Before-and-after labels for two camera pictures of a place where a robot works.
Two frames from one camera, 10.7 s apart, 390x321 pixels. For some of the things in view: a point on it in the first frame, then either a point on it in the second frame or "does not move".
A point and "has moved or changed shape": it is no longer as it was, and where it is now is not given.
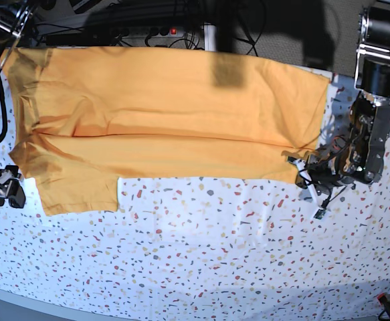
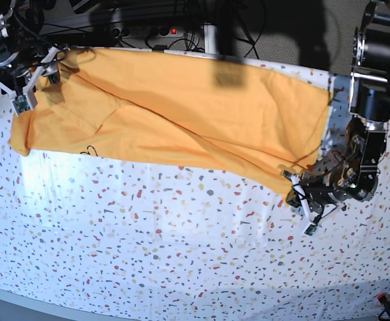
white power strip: [166, 31] does not move
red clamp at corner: [389, 314] does not move
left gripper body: [2, 185] to [17, 81]
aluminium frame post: [210, 37] does not move
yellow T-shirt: [92, 114] has moved or changed shape
